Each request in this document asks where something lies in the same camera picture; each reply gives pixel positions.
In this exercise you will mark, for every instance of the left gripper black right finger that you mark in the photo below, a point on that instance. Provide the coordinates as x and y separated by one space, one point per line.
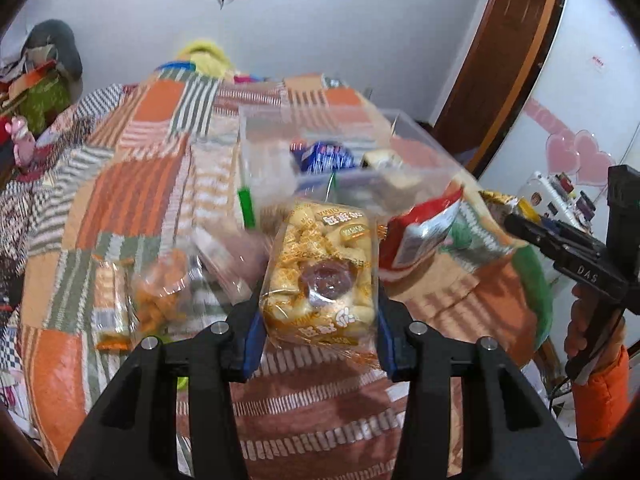
507 433

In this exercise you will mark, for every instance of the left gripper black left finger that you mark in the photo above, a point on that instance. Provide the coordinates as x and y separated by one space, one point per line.
131 430

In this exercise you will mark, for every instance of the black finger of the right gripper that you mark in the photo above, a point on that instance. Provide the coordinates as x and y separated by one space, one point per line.
569 235
548 236

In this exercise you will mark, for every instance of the red snack packet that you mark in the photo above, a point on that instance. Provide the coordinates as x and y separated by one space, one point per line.
412 237

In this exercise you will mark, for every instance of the orange fried snack bag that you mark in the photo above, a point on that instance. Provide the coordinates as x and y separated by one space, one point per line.
161 293

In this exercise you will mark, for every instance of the yellow biscuit jelly cup pack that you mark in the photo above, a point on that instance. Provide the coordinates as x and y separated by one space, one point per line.
321 284

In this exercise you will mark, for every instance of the long clear cookie sleeve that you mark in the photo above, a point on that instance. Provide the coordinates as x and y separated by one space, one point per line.
236 259

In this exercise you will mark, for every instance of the green-edged clear snack bag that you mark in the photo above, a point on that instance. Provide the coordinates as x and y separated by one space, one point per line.
280 209

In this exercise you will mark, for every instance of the orange sleeved right forearm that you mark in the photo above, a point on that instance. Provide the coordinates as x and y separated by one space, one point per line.
601 404

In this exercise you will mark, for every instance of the right hand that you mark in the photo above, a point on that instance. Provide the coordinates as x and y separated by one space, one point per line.
581 312

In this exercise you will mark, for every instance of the white mini fridge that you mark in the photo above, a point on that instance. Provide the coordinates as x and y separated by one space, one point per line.
556 197

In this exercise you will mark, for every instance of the clear tan-label biscuit pack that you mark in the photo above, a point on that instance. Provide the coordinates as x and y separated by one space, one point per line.
394 170

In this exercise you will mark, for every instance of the brown wooden door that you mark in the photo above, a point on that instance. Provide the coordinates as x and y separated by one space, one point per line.
500 67

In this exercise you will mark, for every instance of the clear plastic storage bin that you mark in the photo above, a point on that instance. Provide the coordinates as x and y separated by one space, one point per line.
265 135

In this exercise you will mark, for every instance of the patchwork striped blanket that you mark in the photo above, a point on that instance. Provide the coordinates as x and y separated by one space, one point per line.
133 168

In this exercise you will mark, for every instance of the blue cookie packet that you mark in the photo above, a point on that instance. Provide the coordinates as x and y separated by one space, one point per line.
322 157

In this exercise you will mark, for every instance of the pink plush toy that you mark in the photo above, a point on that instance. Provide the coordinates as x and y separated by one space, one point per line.
23 141

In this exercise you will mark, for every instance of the green patterned bag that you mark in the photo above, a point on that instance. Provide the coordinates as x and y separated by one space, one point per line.
41 104

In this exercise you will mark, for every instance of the yellow pillow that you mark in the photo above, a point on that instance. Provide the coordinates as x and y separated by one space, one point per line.
209 59

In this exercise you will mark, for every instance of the grey plush toy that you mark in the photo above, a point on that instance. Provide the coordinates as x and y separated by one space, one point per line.
54 40

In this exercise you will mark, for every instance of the pink heart wall decal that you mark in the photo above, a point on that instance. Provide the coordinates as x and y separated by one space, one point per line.
576 154

